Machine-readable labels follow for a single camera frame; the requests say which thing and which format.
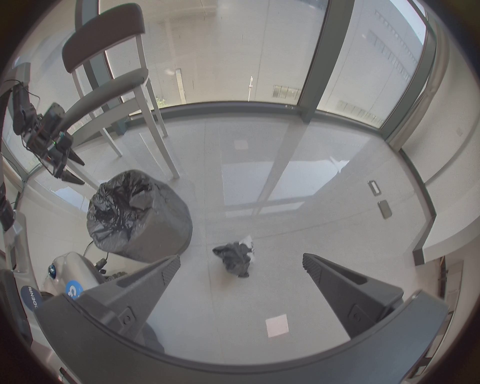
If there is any black cable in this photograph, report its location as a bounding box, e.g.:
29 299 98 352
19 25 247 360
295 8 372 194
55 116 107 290
83 240 110 271

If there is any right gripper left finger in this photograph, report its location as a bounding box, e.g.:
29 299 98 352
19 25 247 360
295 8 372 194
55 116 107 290
77 255 181 341

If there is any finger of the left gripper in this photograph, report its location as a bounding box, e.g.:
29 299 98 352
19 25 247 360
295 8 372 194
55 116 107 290
66 147 86 167
59 168 86 185

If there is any black plastic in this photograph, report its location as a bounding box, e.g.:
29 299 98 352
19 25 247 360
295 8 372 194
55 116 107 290
212 242 256 278

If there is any dark grey trash bin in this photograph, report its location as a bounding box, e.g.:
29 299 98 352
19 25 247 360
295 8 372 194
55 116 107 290
112 179 194 263

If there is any window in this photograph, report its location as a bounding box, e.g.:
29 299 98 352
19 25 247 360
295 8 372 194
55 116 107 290
0 0 437 177

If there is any dark grey white-legged chair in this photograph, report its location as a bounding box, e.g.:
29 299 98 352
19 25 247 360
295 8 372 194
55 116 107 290
62 3 181 180

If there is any white paper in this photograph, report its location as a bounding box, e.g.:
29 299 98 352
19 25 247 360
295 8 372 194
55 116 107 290
242 234 256 263

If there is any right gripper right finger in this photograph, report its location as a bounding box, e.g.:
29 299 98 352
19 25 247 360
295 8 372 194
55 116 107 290
302 253 405 339

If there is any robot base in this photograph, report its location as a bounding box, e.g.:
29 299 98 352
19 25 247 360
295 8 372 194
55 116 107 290
0 210 113 384

